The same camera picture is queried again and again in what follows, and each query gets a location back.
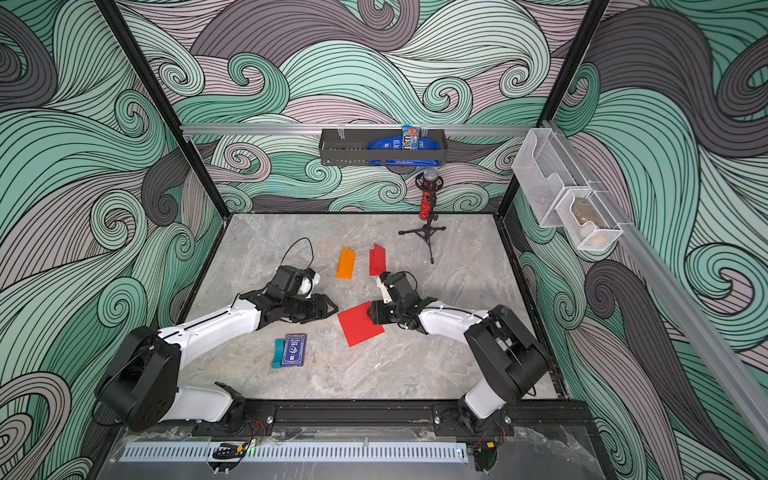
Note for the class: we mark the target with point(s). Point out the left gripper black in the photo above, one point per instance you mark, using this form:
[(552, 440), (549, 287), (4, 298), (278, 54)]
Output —
[(319, 309)]

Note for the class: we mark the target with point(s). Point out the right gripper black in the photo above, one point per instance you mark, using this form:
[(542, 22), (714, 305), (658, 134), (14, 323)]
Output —
[(382, 311)]

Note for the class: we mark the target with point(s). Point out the orange square paper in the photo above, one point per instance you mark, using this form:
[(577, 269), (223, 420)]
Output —
[(346, 264)]

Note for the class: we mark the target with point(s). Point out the red square paper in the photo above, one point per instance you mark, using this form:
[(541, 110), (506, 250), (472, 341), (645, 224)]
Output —
[(357, 325), (377, 260)]

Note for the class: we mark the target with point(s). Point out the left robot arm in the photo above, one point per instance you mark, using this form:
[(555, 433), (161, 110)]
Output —
[(140, 385)]

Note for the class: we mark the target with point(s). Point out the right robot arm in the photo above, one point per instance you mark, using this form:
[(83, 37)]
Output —
[(509, 356)]

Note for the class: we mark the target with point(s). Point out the blue card box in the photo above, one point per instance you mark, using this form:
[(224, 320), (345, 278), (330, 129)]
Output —
[(294, 351)]

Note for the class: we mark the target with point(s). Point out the teal small block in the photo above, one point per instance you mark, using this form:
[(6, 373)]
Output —
[(277, 360)]

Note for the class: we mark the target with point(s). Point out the black mini tripod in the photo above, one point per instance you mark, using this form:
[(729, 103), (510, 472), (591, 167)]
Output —
[(427, 230)]

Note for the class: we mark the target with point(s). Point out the blue snack package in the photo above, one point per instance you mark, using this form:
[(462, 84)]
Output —
[(411, 138)]

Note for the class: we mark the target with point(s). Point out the clear plastic bin large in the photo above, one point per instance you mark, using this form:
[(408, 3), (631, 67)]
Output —
[(545, 170)]

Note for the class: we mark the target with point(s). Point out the clear plastic bin small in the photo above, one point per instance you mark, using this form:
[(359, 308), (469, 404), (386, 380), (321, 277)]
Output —
[(587, 222)]

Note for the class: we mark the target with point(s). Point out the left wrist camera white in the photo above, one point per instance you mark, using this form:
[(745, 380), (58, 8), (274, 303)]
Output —
[(310, 280)]

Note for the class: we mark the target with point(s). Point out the white slotted cable duct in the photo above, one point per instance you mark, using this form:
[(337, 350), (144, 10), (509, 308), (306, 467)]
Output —
[(292, 452)]

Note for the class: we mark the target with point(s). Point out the black wall shelf basket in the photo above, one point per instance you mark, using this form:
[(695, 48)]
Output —
[(350, 149)]

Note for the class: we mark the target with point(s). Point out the black front base frame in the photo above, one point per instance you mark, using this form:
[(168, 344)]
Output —
[(442, 417)]

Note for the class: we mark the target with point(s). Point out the aluminium rail back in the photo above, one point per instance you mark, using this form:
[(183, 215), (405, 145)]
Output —
[(304, 129)]

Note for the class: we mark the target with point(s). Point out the aluminium rail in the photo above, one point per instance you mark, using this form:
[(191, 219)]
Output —
[(675, 297), (304, 129)]

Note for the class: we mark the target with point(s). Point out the aluminium rail right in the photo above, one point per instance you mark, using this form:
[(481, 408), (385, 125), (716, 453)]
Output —
[(675, 297)]

